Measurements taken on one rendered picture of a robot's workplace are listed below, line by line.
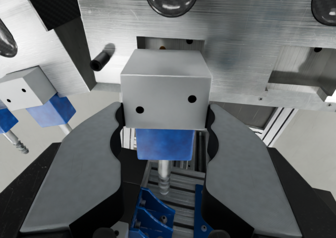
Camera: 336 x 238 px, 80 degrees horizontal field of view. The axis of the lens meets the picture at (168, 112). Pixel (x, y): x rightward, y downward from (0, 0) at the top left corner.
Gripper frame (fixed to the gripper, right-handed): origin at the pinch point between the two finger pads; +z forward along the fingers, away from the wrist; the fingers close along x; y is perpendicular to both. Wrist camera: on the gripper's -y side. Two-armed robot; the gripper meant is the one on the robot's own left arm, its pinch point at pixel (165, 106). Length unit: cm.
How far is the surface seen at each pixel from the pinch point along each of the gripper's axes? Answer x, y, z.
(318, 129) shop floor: 95, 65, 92
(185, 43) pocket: 1.7, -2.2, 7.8
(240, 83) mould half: 6.2, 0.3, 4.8
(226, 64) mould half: 4.8, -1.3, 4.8
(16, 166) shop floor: -149, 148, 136
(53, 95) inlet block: -13.6, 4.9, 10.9
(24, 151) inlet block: -23.1, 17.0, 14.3
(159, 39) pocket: -0.7, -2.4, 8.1
